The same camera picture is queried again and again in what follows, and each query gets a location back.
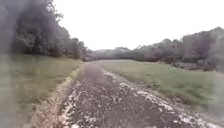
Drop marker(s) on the wood of dark trees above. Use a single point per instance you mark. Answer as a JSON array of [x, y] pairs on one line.
[[36, 31]]

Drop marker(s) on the row of trees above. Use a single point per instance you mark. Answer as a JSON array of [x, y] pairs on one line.
[[186, 48]]

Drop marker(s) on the dark gravel dirt track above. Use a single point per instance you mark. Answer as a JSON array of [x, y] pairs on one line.
[[110, 103]]

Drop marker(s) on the grass field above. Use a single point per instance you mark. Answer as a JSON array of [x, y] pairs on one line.
[[173, 78]]

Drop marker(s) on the grass verge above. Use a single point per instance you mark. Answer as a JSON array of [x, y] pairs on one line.
[[36, 75]]

